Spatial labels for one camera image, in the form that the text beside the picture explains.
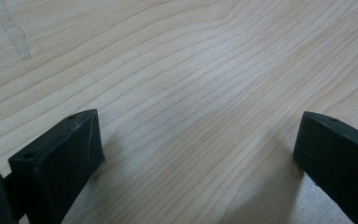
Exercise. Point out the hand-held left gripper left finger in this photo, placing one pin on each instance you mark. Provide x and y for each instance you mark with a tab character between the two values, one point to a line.
59	161

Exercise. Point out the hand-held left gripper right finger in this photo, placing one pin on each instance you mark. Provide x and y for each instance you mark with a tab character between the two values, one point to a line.
338	155

